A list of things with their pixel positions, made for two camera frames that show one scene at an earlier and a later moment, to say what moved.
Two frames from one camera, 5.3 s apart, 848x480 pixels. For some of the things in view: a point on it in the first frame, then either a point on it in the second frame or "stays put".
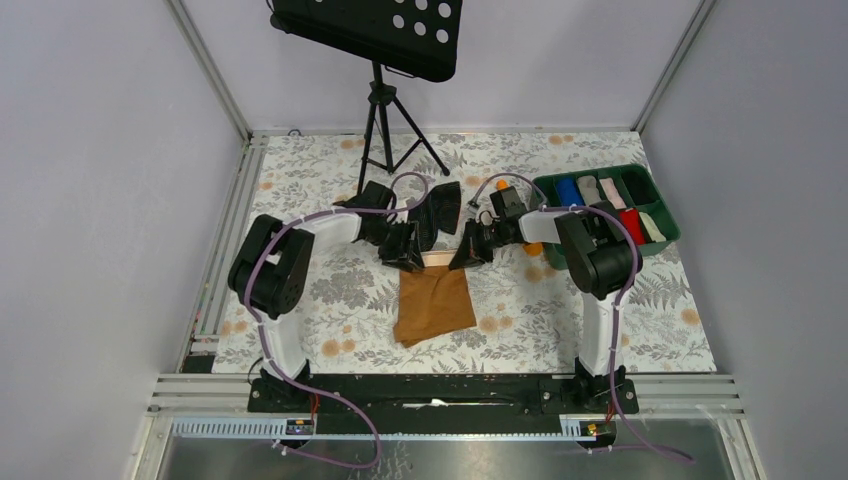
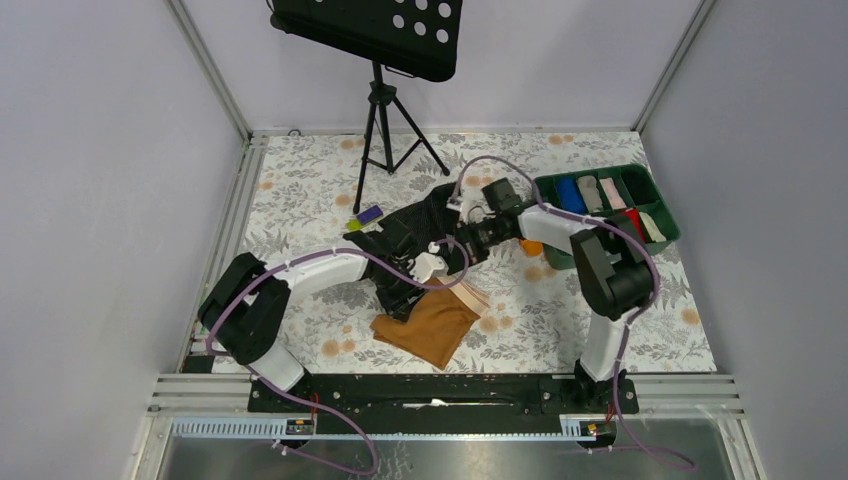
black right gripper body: [495, 231] stays put
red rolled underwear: [632, 220] stays put
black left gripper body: [398, 233] -> [395, 291]
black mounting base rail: [447, 403] stays put
